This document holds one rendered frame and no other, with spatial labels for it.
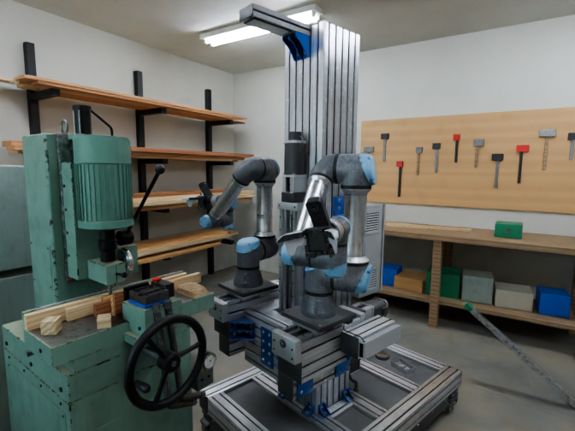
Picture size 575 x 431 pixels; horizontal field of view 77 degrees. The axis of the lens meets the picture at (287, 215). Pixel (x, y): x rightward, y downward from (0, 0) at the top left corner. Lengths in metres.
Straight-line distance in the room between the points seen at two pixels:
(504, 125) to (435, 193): 0.86
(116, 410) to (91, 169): 0.79
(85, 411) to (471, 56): 3.94
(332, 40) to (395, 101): 2.53
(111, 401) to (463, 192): 3.43
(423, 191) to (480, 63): 1.29
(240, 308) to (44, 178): 0.98
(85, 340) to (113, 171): 0.53
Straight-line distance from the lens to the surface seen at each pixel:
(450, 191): 4.01
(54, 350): 1.27
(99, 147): 1.33
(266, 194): 1.90
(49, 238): 1.58
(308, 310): 1.50
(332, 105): 1.70
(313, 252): 0.98
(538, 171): 3.96
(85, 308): 1.45
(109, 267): 1.40
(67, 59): 4.02
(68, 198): 1.50
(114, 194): 1.34
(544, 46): 4.12
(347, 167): 1.37
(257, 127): 5.05
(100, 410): 1.42
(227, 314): 1.81
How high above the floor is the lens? 1.40
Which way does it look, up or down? 7 degrees down
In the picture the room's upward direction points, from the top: 1 degrees clockwise
